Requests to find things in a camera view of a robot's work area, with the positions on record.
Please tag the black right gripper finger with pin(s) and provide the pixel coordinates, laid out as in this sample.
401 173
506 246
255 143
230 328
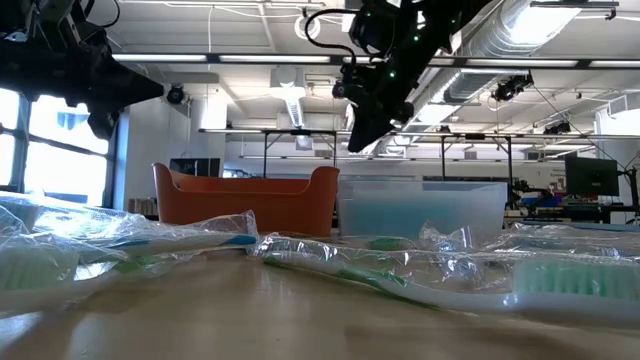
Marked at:
361 127
380 129

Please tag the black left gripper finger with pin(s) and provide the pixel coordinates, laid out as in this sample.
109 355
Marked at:
125 97
130 80

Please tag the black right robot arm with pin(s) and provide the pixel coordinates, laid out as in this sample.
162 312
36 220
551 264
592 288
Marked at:
440 30

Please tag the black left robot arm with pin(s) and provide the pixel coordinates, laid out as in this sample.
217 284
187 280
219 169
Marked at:
60 20

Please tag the black background robot arm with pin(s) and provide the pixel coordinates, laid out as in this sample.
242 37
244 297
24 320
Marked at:
525 189

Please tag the clear plastic bin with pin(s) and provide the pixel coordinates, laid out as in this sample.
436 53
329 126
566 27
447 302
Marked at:
425 210

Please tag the black flat screen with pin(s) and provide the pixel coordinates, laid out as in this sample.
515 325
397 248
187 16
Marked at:
195 166

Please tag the green white wrapped toothbrush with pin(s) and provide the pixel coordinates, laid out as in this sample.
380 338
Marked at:
35 270
450 299
392 243

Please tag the overhead light bar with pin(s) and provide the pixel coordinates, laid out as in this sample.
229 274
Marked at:
520 63

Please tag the orange plastic bin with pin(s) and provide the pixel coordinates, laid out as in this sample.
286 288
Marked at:
240 210

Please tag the blue white wrapped toothbrush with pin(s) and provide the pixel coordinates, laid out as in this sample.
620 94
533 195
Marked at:
190 243

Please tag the blue crate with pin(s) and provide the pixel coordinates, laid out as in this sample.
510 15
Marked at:
542 201

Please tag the black computer monitor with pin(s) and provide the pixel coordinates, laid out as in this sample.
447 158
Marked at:
592 176

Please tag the clear wrapped toothbrush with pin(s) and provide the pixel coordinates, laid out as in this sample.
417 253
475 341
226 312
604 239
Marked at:
575 245

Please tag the cluttered work desk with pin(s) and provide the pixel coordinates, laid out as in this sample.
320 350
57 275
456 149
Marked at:
600 212

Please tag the black ceiling camera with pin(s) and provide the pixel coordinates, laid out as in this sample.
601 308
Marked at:
510 89
340 90
175 94

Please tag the black metal rack frame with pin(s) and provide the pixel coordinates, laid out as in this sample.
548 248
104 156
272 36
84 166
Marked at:
443 160
265 150

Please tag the silver ventilation duct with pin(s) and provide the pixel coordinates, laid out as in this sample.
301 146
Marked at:
475 85

